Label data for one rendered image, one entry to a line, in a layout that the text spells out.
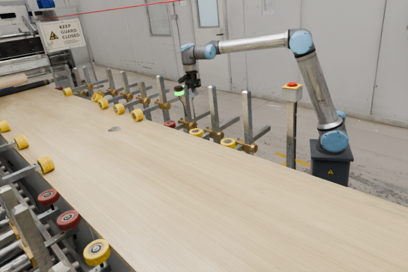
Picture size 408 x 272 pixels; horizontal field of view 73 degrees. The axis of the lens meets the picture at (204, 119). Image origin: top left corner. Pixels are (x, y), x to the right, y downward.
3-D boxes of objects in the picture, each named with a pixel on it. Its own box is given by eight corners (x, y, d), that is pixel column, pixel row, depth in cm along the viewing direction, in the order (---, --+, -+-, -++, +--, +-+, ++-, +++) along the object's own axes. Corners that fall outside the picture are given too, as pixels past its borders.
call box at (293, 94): (288, 98, 134) (288, 82, 131) (302, 99, 129) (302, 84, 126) (281, 102, 129) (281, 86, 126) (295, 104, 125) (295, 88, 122)
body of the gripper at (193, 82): (193, 90, 181) (191, 72, 177) (184, 88, 187) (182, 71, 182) (201, 87, 186) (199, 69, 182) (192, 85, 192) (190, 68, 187)
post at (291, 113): (288, 175, 149) (289, 97, 132) (297, 178, 146) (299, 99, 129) (284, 180, 146) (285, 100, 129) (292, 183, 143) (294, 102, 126)
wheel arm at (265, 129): (266, 130, 181) (266, 124, 180) (271, 131, 179) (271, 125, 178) (224, 159, 154) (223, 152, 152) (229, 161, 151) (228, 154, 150)
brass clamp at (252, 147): (240, 144, 168) (239, 136, 166) (258, 150, 159) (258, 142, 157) (234, 148, 164) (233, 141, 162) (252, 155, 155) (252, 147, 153)
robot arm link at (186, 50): (191, 45, 170) (176, 45, 173) (193, 64, 175) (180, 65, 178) (197, 42, 178) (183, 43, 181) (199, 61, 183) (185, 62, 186)
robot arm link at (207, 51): (216, 42, 176) (198, 43, 180) (210, 45, 166) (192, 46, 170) (217, 57, 179) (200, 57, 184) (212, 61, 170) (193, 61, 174)
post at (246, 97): (249, 164, 167) (245, 88, 148) (254, 166, 164) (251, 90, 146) (246, 167, 164) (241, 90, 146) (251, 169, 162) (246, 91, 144)
